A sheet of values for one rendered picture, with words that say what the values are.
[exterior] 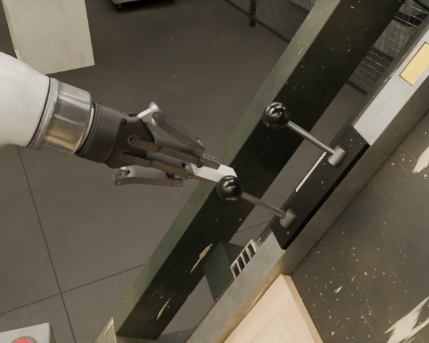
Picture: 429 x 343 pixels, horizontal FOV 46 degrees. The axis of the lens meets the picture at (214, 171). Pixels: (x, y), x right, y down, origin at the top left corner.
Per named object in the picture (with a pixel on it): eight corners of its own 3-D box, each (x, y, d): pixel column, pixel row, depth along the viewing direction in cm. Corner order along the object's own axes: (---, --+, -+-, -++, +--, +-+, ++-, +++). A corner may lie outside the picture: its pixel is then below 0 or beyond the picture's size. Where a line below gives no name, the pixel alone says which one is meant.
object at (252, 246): (243, 269, 89) (229, 267, 87) (265, 242, 86) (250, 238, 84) (250, 287, 86) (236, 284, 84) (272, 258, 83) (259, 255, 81)
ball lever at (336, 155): (336, 165, 72) (258, 115, 71) (353, 145, 70) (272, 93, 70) (337, 175, 68) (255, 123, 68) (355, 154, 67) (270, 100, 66)
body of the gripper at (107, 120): (93, 86, 65) (156, 109, 69) (68, 137, 68) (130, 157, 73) (97, 115, 59) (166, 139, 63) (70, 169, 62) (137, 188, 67)
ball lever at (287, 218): (287, 223, 77) (211, 185, 74) (301, 205, 75) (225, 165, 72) (290, 238, 74) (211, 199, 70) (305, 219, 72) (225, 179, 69)
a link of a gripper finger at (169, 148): (123, 131, 68) (128, 122, 67) (195, 153, 73) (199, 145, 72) (127, 146, 65) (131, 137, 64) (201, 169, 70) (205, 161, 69)
